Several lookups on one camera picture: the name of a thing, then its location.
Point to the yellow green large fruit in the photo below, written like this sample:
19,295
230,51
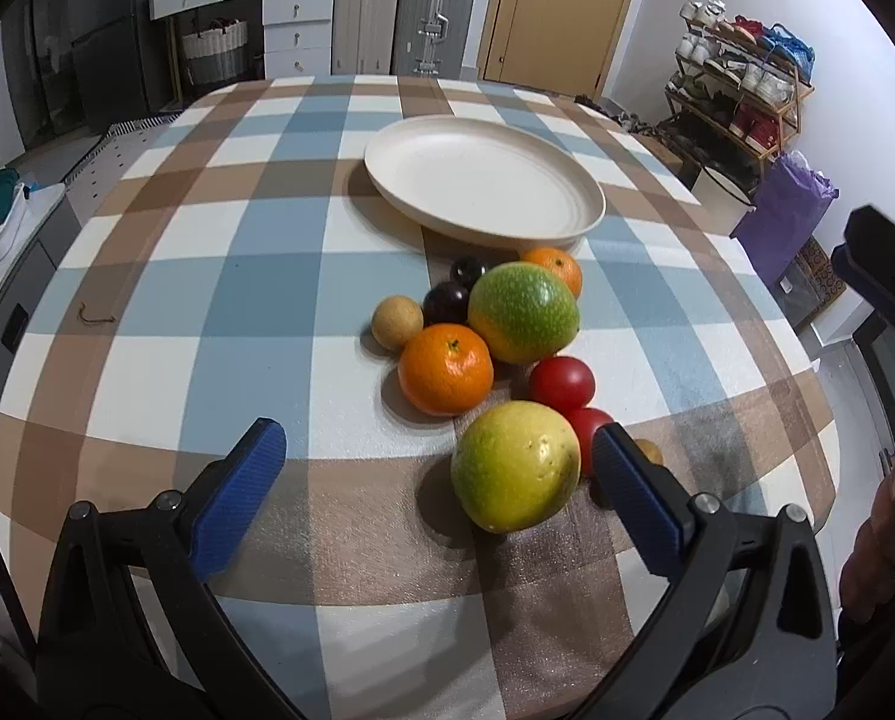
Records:
515,467

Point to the woven laundry basket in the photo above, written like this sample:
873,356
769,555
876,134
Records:
218,54

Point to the green orange-tinted large fruit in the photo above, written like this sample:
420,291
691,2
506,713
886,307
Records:
523,312

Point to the beige suitcase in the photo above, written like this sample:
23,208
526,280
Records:
363,37

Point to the red tomato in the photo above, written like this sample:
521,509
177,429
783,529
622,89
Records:
586,421
562,383

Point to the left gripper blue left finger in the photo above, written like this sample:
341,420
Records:
225,498

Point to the cream round plate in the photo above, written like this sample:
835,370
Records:
484,183

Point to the small brown kiwi fruit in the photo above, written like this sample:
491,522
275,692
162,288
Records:
650,451

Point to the small orange mandarin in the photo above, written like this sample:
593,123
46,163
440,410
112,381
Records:
559,263

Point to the silver suitcase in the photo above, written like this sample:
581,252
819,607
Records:
430,37

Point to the white drawer cabinet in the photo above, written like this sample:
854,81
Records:
296,34

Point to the tan longan fruit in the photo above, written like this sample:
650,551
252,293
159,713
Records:
395,321

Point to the wooden door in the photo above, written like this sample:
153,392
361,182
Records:
561,46

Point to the purple bag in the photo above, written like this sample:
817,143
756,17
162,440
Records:
789,204

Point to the large orange mandarin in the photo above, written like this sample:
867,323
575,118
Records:
446,370

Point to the shoe rack with shoes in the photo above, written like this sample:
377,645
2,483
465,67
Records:
746,81

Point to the right hand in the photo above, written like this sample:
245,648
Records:
868,579

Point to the dark plum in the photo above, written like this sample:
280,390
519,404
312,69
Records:
447,302
467,271

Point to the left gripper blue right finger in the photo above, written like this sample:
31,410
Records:
650,502

